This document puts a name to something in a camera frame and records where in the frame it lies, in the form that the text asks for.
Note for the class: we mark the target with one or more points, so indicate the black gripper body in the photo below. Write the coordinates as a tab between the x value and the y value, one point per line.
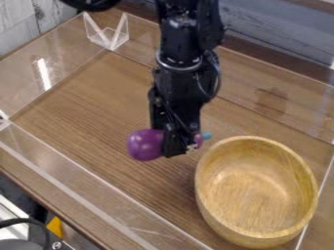
186	90

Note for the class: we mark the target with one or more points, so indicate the purple toy eggplant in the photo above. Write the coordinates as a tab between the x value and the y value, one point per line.
144	143

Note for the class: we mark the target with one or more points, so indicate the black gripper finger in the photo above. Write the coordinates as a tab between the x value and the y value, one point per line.
159	115
178	141

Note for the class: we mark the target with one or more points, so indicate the clear acrylic tray wall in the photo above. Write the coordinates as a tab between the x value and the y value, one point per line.
74	98

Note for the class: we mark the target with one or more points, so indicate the brown wooden bowl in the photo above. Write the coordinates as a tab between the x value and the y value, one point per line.
255	191

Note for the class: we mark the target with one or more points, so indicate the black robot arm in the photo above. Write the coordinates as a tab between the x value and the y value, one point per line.
191	32

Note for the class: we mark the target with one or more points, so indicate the clear acrylic corner bracket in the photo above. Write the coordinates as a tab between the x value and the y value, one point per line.
107	37

